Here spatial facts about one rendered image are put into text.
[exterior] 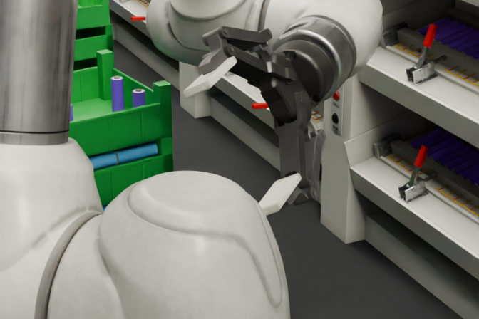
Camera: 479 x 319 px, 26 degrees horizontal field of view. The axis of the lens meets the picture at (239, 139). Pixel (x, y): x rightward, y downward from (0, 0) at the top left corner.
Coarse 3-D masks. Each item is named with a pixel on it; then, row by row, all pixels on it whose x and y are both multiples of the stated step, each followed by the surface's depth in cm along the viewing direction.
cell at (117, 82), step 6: (114, 78) 152; (120, 78) 152; (114, 84) 152; (120, 84) 152; (114, 90) 152; (120, 90) 152; (114, 96) 153; (120, 96) 153; (114, 102) 153; (120, 102) 153; (114, 108) 153; (120, 108) 153
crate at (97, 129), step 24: (96, 72) 161; (120, 72) 159; (72, 96) 160; (96, 96) 163; (168, 96) 146; (96, 120) 141; (120, 120) 143; (144, 120) 146; (168, 120) 148; (96, 144) 142; (120, 144) 145
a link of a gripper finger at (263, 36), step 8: (224, 32) 102; (232, 32) 103; (240, 32) 105; (248, 32) 106; (256, 32) 107; (264, 32) 109; (232, 40) 104; (240, 40) 104; (248, 40) 105; (256, 40) 107; (264, 40) 108; (240, 48) 108; (248, 48) 108
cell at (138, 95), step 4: (132, 92) 147; (136, 92) 147; (140, 92) 147; (144, 92) 147; (136, 96) 147; (140, 96) 147; (144, 96) 147; (136, 100) 147; (140, 100) 147; (144, 100) 147; (136, 104) 147; (140, 104) 147; (144, 104) 148
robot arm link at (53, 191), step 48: (0, 0) 88; (48, 0) 89; (0, 48) 88; (48, 48) 90; (0, 96) 89; (48, 96) 90; (0, 144) 89; (48, 144) 91; (0, 192) 87; (48, 192) 89; (96, 192) 95; (0, 240) 87; (48, 240) 88; (0, 288) 87; (48, 288) 85
